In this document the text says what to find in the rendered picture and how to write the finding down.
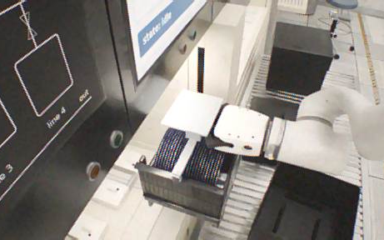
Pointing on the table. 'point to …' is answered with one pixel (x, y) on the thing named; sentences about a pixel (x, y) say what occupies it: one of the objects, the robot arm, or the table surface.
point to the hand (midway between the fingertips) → (196, 117)
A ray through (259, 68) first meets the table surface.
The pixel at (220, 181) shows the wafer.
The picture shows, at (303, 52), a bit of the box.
